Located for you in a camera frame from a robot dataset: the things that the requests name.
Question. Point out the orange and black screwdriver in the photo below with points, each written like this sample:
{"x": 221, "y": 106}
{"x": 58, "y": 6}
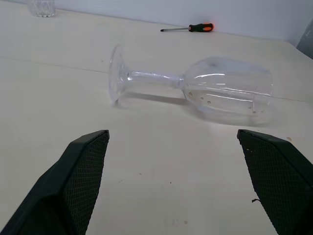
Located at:
{"x": 200, "y": 27}

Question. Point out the clear wine glass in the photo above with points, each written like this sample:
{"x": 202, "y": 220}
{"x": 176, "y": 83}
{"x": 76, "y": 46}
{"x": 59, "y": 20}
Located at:
{"x": 151, "y": 77}

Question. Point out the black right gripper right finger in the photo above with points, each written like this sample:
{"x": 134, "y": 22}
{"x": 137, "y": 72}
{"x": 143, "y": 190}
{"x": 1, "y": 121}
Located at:
{"x": 281, "y": 176}

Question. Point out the clear glass tumbler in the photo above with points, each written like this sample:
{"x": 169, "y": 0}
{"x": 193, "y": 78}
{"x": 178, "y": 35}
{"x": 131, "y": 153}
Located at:
{"x": 41, "y": 9}

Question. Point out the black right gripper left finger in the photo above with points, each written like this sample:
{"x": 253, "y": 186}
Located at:
{"x": 63, "y": 186}

